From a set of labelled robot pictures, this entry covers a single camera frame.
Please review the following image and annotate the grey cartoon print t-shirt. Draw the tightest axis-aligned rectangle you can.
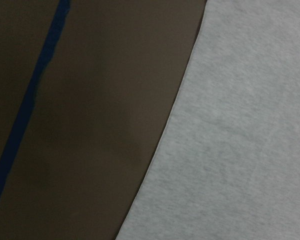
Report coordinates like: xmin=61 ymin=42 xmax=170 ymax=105
xmin=117 ymin=0 xmax=300 ymax=240

